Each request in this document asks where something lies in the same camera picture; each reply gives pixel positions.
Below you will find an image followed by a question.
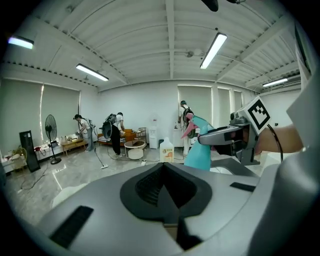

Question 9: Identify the orange sofa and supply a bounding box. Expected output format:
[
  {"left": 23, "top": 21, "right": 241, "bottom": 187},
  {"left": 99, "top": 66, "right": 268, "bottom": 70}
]
[{"left": 97, "top": 128, "right": 138, "bottom": 147}]

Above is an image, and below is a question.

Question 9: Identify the teal and pink spray bottle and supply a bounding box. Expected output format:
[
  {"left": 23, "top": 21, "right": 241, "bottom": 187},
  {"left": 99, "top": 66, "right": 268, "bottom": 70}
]
[{"left": 180, "top": 112, "right": 216, "bottom": 172}]

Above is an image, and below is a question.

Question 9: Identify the long ceiling light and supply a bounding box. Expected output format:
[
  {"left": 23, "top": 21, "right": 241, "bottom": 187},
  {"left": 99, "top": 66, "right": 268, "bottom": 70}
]
[
  {"left": 75, "top": 63, "right": 110, "bottom": 82},
  {"left": 262, "top": 77, "right": 289, "bottom": 88},
  {"left": 7, "top": 35, "right": 35, "bottom": 50},
  {"left": 199, "top": 32, "right": 228, "bottom": 70}
]

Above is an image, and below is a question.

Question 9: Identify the black standing fan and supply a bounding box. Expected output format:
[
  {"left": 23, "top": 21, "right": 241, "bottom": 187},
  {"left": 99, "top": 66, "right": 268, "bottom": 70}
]
[{"left": 44, "top": 114, "right": 63, "bottom": 165}]

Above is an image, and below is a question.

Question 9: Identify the low white cabinet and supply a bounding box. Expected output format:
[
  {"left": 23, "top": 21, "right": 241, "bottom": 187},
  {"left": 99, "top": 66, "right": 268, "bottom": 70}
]
[{"left": 34, "top": 144, "right": 64, "bottom": 161}]

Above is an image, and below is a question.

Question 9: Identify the thin black cable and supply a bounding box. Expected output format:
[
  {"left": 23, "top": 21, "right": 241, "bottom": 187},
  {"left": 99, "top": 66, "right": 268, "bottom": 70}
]
[{"left": 266, "top": 124, "right": 284, "bottom": 162}]

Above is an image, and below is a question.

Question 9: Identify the black tower appliance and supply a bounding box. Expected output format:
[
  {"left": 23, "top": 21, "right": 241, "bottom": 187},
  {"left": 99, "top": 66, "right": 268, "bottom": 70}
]
[{"left": 19, "top": 129, "right": 42, "bottom": 173}]

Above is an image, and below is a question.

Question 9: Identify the metal shelf cart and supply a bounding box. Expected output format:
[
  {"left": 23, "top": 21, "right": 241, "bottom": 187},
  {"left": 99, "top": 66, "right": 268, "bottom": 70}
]
[{"left": 137, "top": 126, "right": 148, "bottom": 141}]

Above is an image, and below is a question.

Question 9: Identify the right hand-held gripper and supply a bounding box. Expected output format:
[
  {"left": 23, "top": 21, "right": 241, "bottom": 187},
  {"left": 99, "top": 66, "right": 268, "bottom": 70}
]
[{"left": 198, "top": 96, "right": 272, "bottom": 166}]

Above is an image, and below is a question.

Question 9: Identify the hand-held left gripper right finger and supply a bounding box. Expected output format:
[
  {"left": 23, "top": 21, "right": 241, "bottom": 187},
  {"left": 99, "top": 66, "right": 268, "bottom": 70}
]
[{"left": 163, "top": 162, "right": 213, "bottom": 251}]

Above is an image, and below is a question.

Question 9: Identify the person's right forearm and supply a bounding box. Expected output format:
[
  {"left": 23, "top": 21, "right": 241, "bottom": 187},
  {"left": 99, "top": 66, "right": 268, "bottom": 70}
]
[{"left": 254, "top": 124, "right": 305, "bottom": 154}]

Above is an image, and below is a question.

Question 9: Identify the round coffee table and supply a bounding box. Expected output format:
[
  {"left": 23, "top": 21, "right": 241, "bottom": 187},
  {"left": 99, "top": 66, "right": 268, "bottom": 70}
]
[{"left": 123, "top": 139, "right": 147, "bottom": 161}]

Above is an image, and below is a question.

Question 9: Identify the low wooden table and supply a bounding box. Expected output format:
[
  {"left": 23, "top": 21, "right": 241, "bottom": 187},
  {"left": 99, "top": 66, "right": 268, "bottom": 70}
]
[{"left": 60, "top": 138, "right": 89, "bottom": 158}]

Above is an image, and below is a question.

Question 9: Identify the white water dispenser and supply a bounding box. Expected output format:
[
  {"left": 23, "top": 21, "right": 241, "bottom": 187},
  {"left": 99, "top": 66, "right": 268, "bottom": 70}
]
[{"left": 148, "top": 113, "right": 159, "bottom": 150}]

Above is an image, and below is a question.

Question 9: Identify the small yellow fan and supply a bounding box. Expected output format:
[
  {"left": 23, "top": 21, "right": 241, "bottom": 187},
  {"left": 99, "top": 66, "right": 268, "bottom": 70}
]
[{"left": 12, "top": 147, "right": 28, "bottom": 171}]

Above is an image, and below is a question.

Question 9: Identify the white jug orange label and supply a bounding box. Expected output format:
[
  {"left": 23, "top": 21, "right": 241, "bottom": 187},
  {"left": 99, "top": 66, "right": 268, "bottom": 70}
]
[{"left": 159, "top": 136, "right": 175, "bottom": 164}]

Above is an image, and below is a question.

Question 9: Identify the grey roller blind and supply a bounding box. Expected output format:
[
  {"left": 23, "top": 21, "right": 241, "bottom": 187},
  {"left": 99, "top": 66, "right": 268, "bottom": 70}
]
[
  {"left": 217, "top": 87, "right": 231, "bottom": 126},
  {"left": 177, "top": 85, "right": 213, "bottom": 131},
  {"left": 233, "top": 90, "right": 243, "bottom": 112},
  {"left": 41, "top": 84, "right": 81, "bottom": 142},
  {"left": 0, "top": 79, "right": 44, "bottom": 153}
]

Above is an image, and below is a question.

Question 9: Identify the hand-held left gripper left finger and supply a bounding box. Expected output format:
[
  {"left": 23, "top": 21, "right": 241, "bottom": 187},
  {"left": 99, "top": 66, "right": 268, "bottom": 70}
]
[{"left": 119, "top": 161, "right": 180, "bottom": 225}]

